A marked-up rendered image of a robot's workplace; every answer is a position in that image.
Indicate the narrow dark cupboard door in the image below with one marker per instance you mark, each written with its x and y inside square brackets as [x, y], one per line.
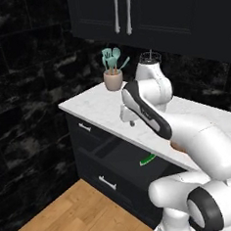
[93, 14]

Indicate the teal flat spatula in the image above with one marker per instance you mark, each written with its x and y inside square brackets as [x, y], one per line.
[111, 63]

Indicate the open dark drawer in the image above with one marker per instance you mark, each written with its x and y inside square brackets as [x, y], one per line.
[124, 156]

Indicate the wide dark cupboard door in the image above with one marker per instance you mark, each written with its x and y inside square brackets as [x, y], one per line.
[181, 14]

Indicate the brown cutting board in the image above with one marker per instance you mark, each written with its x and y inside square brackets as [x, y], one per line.
[177, 147]

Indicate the teal ladle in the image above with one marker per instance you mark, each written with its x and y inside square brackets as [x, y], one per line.
[124, 63]

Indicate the tall dark drawer front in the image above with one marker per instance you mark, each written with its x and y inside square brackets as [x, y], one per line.
[106, 183]

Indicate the teal slotted spatula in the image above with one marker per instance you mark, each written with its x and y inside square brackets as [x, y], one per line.
[106, 54]

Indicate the beige utensil pot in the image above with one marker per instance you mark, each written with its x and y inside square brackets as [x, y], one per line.
[113, 80]

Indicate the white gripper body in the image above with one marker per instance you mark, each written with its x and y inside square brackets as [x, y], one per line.
[126, 114]

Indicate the teal spoon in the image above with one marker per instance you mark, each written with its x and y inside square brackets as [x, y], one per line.
[116, 53]

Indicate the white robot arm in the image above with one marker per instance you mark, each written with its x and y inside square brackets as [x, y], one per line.
[201, 140]

